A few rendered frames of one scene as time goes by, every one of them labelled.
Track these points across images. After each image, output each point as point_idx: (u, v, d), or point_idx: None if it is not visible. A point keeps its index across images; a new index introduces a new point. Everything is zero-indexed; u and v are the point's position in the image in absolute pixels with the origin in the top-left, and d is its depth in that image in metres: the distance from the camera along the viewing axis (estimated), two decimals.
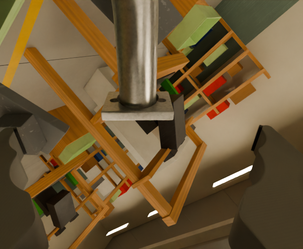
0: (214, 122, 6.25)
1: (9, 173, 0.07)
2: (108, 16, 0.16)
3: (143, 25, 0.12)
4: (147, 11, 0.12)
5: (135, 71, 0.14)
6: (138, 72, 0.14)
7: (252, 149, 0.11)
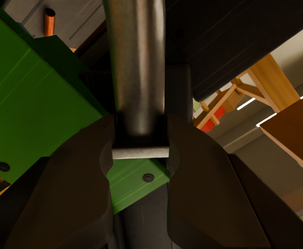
0: None
1: (100, 156, 0.08)
2: None
3: (147, 37, 0.09)
4: (151, 17, 0.09)
5: (136, 96, 0.10)
6: (140, 98, 0.10)
7: (165, 138, 0.12)
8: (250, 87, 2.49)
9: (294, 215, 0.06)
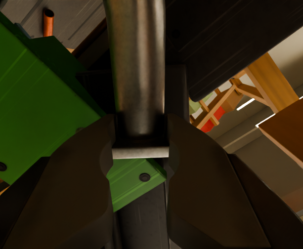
0: None
1: (100, 156, 0.08)
2: None
3: (147, 37, 0.09)
4: (151, 17, 0.09)
5: (136, 96, 0.10)
6: (140, 98, 0.11)
7: (165, 138, 0.12)
8: (250, 88, 2.50)
9: (294, 215, 0.06)
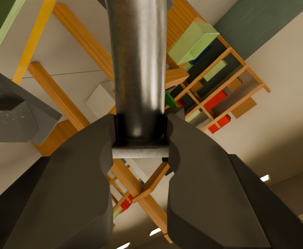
0: (216, 136, 6.21)
1: (100, 156, 0.08)
2: (100, 1, 0.17)
3: (148, 36, 0.09)
4: (152, 17, 0.09)
5: (137, 95, 0.10)
6: (141, 97, 0.11)
7: (164, 138, 0.12)
8: None
9: (294, 215, 0.06)
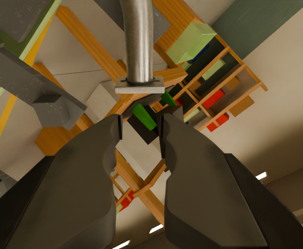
0: (215, 135, 6.29)
1: (103, 156, 0.08)
2: (118, 24, 0.23)
3: (143, 28, 0.19)
4: (145, 19, 0.19)
5: (138, 58, 0.21)
6: (140, 59, 0.21)
7: (161, 138, 0.12)
8: None
9: (290, 213, 0.06)
